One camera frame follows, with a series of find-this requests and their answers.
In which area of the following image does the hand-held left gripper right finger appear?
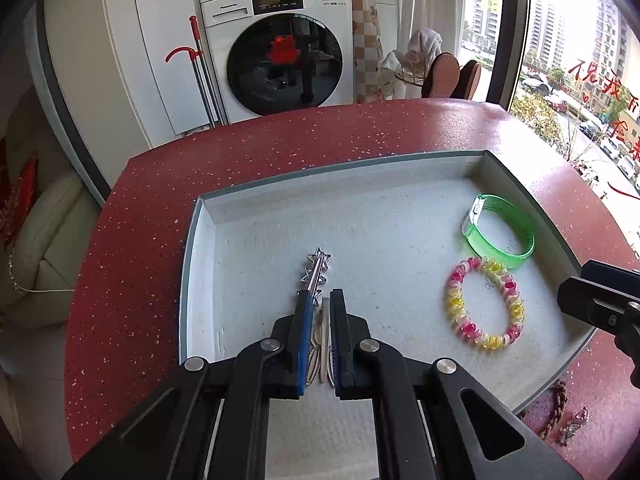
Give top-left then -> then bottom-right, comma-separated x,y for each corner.
330,288 -> 586,480

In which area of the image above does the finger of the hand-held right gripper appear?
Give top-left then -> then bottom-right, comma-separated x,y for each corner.
557,276 -> 640,388
581,259 -> 640,289

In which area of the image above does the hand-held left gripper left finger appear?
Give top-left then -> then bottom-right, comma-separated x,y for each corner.
62,290 -> 321,480

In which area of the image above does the brown braided bracelet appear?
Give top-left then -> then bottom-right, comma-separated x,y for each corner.
542,379 -> 570,442

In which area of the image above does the grey jewelry tray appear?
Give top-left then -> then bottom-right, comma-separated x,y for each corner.
179,150 -> 598,480

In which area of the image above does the small silver hair clip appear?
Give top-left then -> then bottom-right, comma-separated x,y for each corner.
559,406 -> 591,443

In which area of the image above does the cream leather sofa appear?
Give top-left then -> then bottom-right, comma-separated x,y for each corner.
0,85 -> 104,332

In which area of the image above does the white washing machine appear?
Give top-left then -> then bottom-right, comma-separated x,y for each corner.
200,0 -> 357,123

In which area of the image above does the red door sticker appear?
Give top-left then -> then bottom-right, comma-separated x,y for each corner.
266,35 -> 301,67

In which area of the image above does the white cloth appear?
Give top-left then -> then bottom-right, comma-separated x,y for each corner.
406,30 -> 444,67

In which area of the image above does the red cushion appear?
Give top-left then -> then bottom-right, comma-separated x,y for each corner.
0,157 -> 40,247

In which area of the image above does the white cabinet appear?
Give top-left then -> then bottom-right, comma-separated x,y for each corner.
100,0 -> 230,137

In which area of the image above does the green translucent bracelet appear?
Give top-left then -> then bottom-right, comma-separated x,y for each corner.
461,194 -> 536,271

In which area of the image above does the pink yellow spiral hair tie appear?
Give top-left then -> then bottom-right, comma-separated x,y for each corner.
444,256 -> 526,351

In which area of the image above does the white cable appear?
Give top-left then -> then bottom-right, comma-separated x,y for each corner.
7,250 -> 77,296

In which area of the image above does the wire drying rack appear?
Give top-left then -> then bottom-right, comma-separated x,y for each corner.
377,50 -> 427,102

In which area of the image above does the red handled mop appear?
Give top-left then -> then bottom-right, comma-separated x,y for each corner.
165,16 -> 224,130

